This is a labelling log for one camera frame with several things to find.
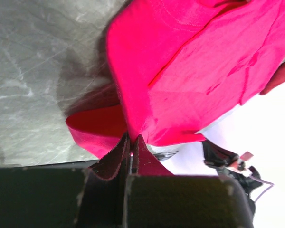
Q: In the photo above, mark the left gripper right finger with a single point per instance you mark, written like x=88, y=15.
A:
x=144, y=162

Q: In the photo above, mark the bright red t-shirt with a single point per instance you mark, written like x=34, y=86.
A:
x=178, y=65

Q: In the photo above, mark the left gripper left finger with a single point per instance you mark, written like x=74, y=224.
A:
x=108, y=167

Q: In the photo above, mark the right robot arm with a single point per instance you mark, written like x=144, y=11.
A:
x=219, y=159

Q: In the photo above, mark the folded dark red t-shirt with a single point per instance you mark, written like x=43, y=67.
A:
x=277, y=79

